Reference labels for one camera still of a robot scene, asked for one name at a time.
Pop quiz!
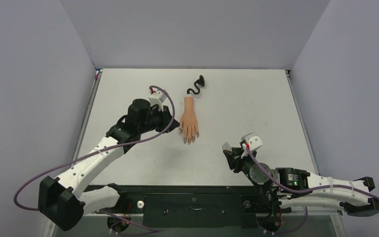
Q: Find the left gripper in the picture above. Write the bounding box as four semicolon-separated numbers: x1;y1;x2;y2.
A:
139;104;179;134

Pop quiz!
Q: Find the clear nail polish bottle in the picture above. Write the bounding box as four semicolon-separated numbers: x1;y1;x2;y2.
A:
222;142;232;154

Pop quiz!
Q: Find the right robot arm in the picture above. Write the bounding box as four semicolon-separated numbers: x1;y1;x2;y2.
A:
222;143;379;217

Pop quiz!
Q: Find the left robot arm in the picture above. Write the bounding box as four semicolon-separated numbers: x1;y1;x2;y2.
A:
38;99;180;231

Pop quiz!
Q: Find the mannequin practice hand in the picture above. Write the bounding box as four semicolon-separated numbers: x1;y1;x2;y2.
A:
179;95;199;145

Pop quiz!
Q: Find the black flexible hand stand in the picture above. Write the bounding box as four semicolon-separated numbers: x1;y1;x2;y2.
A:
187;75;205;95

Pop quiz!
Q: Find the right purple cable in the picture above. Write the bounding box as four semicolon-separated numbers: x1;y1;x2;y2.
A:
244;142;379;236

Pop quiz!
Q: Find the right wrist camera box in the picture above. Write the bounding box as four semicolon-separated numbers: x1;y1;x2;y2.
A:
240;132;263;157

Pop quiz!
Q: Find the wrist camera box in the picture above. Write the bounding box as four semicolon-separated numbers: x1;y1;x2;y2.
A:
149;90;167;111
240;132;263;157

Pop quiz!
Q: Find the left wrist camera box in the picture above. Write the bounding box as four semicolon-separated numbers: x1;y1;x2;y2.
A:
149;90;167;111

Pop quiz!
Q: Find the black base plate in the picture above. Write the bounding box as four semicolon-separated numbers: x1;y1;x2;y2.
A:
102;184;291;232

